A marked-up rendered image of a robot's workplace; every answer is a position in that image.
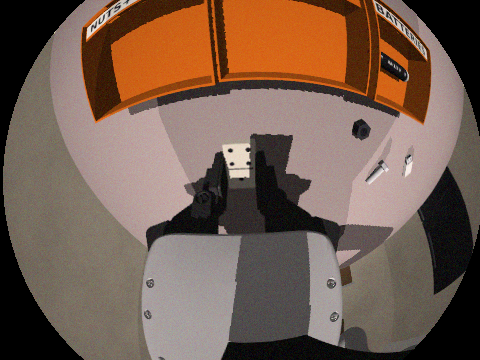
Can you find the white usb stick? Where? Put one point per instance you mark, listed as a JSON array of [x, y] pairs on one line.
[[407, 165]]

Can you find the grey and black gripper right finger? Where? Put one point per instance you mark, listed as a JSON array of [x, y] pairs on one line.
[[282, 214]]

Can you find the black battery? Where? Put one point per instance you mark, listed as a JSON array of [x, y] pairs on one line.
[[393, 67]]

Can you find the white domino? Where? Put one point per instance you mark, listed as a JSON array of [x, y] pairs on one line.
[[239, 155]]

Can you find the grey metal bolt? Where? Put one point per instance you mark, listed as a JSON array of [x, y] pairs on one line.
[[383, 167]]

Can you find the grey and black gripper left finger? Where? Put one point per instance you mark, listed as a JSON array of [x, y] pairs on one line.
[[197, 217]]

